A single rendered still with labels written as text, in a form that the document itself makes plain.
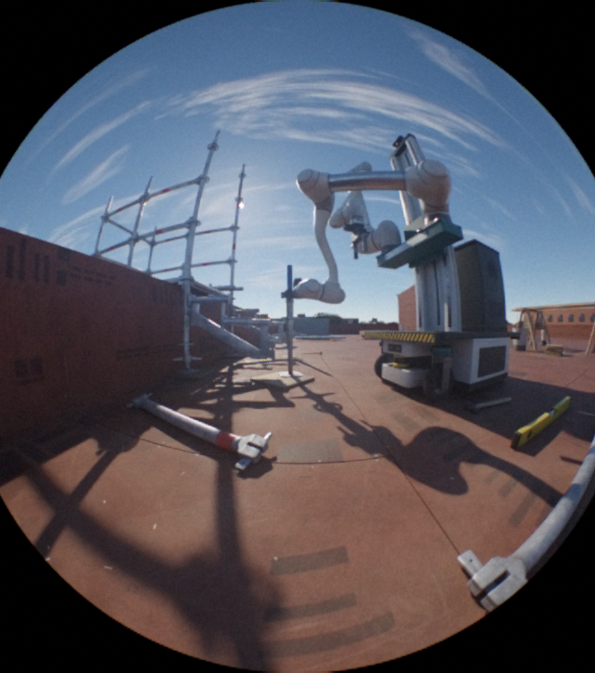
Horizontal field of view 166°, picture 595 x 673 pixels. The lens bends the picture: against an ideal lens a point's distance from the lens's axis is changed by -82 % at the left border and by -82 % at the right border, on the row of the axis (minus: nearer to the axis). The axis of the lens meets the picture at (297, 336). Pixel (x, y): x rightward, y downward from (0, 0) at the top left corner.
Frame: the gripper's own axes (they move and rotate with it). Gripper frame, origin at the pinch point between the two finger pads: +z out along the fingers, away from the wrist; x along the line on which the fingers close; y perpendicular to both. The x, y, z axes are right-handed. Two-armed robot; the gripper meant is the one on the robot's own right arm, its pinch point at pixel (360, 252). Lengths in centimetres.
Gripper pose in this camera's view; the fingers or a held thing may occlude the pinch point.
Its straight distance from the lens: 124.9
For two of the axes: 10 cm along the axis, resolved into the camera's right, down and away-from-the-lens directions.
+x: -1.3, -0.3, 9.9
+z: 0.1, 10.0, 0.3
